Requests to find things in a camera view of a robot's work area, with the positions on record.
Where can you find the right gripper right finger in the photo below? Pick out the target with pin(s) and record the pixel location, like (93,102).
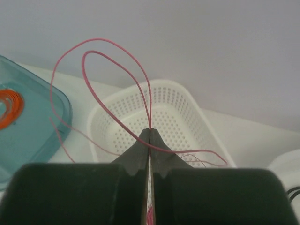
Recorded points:
(183,195)

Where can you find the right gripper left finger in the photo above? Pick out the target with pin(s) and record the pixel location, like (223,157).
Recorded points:
(81,194)

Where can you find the white perforated plastic basket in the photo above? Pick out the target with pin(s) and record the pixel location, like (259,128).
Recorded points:
(165,106)

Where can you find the teal transparent plastic bin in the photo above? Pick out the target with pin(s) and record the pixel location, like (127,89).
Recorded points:
(32,136)

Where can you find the white translucent plastic tub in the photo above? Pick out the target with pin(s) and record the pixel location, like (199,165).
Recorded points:
(287,168)

